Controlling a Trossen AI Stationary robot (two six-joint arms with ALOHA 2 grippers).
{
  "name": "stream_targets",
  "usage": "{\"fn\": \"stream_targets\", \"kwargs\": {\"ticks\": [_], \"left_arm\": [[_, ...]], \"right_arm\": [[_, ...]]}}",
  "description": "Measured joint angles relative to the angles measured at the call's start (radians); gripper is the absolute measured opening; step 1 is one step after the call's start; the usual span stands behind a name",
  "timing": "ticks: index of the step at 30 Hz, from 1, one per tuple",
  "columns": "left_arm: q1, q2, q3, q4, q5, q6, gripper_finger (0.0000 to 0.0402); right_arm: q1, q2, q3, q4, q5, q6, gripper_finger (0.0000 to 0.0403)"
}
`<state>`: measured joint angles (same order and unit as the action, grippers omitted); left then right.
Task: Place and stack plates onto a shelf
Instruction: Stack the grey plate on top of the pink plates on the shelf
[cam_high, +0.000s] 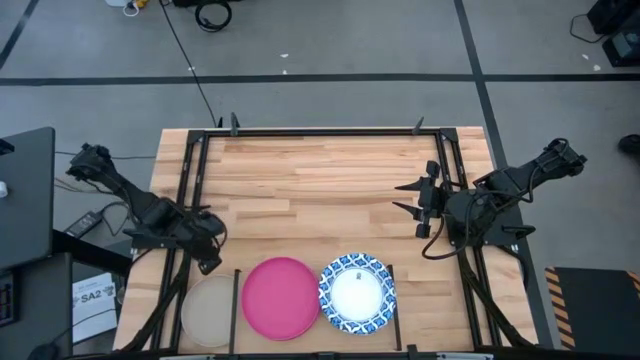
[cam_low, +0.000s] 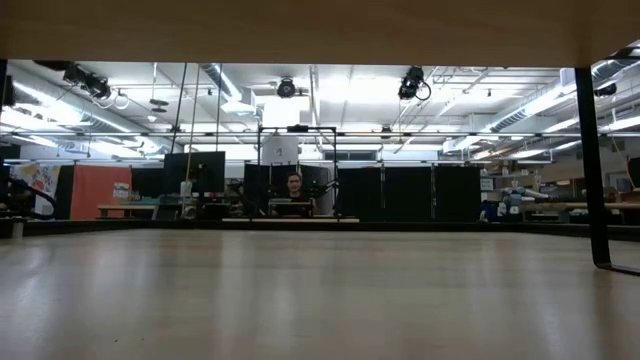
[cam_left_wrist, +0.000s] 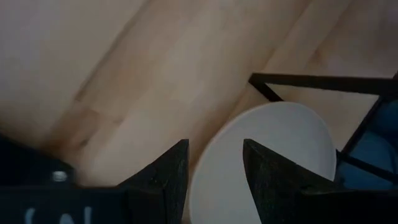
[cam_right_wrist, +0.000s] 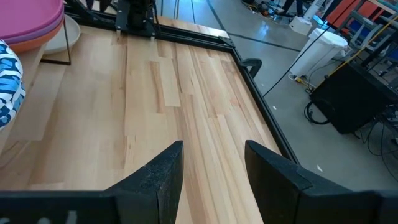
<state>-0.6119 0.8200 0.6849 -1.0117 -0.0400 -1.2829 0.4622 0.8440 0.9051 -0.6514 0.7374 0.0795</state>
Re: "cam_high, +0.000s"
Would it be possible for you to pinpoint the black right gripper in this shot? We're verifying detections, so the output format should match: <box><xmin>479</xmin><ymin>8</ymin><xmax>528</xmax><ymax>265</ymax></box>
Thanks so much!
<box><xmin>391</xmin><ymin>159</ymin><xmax>451</xmax><ymax>239</ymax></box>

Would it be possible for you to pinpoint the pink plastic plate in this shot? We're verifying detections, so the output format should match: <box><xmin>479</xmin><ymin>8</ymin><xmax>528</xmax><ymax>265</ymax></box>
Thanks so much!
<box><xmin>241</xmin><ymin>256</ymin><xmax>322</xmax><ymax>342</ymax></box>

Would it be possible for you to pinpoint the blue patterned paper plate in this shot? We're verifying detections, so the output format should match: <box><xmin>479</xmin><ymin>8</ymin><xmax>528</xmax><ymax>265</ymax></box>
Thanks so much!
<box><xmin>317</xmin><ymin>252</ymin><xmax>398</xmax><ymax>336</ymax></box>

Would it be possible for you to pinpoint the beige plastic plate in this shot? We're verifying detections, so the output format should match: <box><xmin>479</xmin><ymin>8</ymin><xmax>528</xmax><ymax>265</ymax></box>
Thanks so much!
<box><xmin>180</xmin><ymin>273</ymin><xmax>237</xmax><ymax>349</ymax></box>

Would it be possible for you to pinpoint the black power adapter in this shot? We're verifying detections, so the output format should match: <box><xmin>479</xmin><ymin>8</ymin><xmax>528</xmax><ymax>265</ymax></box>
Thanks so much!
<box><xmin>63</xmin><ymin>210</ymin><xmax>105</xmax><ymax>239</ymax></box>

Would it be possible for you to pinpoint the white printed paper sheet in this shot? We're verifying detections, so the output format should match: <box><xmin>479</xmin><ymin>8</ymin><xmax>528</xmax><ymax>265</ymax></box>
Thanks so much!
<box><xmin>72</xmin><ymin>272</ymin><xmax>119</xmax><ymax>345</ymax></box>

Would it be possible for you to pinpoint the black cabinet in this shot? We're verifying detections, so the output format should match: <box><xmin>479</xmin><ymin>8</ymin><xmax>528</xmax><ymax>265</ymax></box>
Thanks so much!
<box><xmin>0</xmin><ymin>252</ymin><xmax>74</xmax><ymax>360</ymax></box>

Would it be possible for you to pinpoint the black keypad panel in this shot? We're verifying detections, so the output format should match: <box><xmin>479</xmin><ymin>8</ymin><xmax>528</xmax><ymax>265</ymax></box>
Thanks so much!
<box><xmin>0</xmin><ymin>269</ymin><xmax>21</xmax><ymax>329</ymax></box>

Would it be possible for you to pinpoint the black platform with striped edges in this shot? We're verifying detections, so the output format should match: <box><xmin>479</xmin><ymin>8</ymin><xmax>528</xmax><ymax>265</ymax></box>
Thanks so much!
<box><xmin>543</xmin><ymin>266</ymin><xmax>640</xmax><ymax>351</ymax></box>

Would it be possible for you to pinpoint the black rounded floor object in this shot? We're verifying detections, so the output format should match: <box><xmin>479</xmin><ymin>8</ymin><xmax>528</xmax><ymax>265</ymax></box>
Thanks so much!
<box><xmin>618</xmin><ymin>133</ymin><xmax>640</xmax><ymax>156</ymax></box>

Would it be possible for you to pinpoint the white and yellow plug bundle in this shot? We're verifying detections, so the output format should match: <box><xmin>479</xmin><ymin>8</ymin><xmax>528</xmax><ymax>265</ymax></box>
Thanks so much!
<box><xmin>104</xmin><ymin>0</ymin><xmax>151</xmax><ymax>18</ymax></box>

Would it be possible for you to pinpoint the black equipment with grey panel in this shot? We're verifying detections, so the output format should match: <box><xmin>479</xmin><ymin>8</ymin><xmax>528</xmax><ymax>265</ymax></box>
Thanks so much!
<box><xmin>602</xmin><ymin>29</ymin><xmax>640</xmax><ymax>69</ymax></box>

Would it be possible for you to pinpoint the black equipment box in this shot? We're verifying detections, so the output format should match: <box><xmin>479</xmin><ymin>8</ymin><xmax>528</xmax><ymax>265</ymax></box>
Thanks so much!
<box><xmin>585</xmin><ymin>0</ymin><xmax>640</xmax><ymax>35</ymax></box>

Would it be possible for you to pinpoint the black aluminium table frame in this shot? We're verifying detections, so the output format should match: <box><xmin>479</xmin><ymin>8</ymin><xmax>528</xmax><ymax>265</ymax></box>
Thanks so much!
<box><xmin>117</xmin><ymin>127</ymin><xmax>541</xmax><ymax>360</ymax></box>

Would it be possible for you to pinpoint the long black floor cable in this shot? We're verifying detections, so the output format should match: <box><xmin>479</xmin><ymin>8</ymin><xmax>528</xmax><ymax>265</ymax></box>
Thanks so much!
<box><xmin>158</xmin><ymin>0</ymin><xmax>220</xmax><ymax>127</ymax></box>

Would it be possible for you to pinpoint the coiled black cable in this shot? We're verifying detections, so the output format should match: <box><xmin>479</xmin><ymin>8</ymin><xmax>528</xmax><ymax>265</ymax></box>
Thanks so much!
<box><xmin>193</xmin><ymin>0</ymin><xmax>234</xmax><ymax>34</ymax></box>

